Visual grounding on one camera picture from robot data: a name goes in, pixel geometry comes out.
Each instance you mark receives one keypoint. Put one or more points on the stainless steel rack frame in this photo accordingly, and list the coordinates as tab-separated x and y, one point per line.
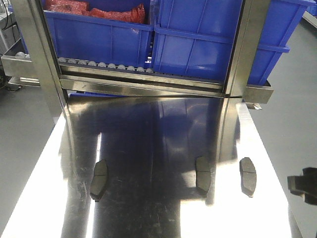
55	79

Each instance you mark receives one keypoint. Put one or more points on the blue plastic bin left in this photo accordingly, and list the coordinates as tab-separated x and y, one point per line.
102	40

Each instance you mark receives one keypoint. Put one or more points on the blue plastic bin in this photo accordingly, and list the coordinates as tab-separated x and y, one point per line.
195	37
102	40

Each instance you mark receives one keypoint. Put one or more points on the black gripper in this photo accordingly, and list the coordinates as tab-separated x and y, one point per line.
304	185

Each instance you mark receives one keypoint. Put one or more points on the blue plastic bin right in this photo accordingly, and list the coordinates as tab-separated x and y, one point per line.
195	37

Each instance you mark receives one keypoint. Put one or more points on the red mesh bag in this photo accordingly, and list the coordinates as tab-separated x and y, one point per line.
78	7

